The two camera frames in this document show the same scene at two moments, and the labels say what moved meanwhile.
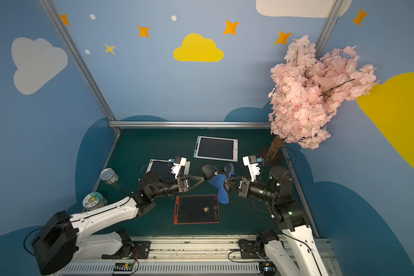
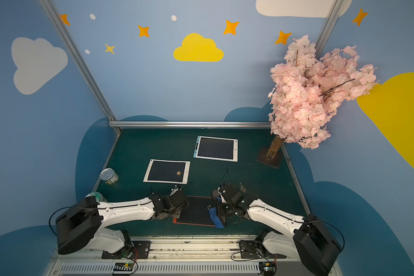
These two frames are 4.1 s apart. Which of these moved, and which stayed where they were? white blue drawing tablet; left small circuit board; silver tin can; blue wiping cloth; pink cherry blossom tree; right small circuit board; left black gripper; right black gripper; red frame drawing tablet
Moved: blue wiping cloth; left black gripper; right black gripper
Stayed: left small circuit board; silver tin can; white blue drawing tablet; right small circuit board; pink cherry blossom tree; red frame drawing tablet
